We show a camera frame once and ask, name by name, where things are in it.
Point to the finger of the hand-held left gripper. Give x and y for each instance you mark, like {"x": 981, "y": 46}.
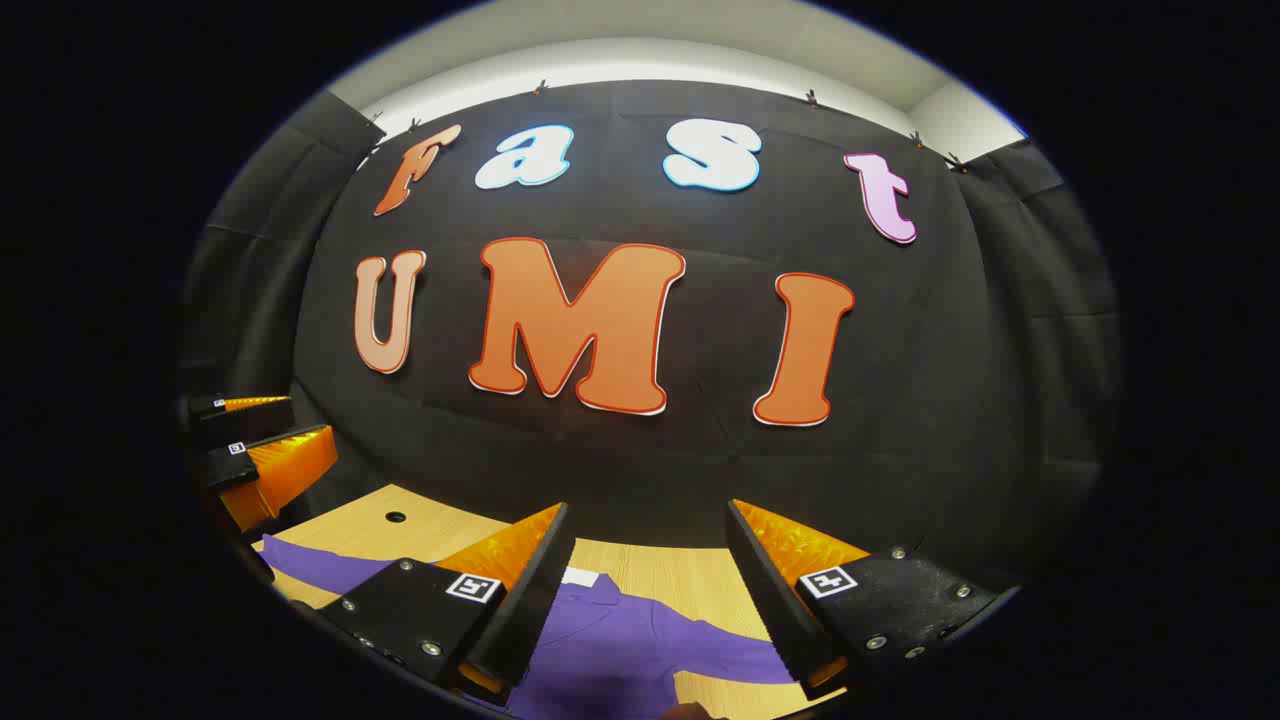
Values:
{"x": 225, "y": 418}
{"x": 232, "y": 468}

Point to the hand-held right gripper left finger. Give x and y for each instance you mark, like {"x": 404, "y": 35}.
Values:
{"x": 535, "y": 600}

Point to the purple knit garment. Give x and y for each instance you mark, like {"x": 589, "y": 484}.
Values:
{"x": 620, "y": 640}

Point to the black backdrop cloth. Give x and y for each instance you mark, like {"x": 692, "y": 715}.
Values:
{"x": 700, "y": 470}

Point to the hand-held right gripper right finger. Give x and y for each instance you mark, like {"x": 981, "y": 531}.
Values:
{"x": 770, "y": 600}

